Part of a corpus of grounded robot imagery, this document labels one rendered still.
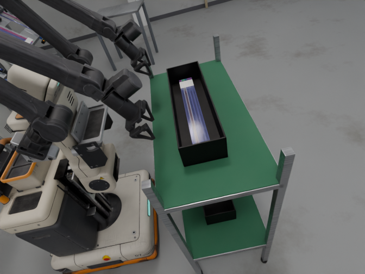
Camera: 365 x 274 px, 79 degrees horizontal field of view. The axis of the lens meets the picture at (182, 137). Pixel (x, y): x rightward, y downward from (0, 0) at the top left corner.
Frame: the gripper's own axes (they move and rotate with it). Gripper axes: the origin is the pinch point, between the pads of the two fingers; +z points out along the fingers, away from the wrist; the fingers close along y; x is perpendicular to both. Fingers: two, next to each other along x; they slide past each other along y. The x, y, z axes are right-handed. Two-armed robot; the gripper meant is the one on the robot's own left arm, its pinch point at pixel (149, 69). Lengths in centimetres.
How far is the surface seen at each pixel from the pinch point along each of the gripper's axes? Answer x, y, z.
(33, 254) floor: 167, -27, 42
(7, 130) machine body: 227, 124, -10
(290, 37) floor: -115, 207, 180
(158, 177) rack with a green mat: 11, -52, 14
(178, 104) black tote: -1.6, -12.3, 18.5
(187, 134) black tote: -2.9, -34.2, 19.4
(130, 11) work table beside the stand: 41, 234, 13
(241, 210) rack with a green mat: 7, -44, 83
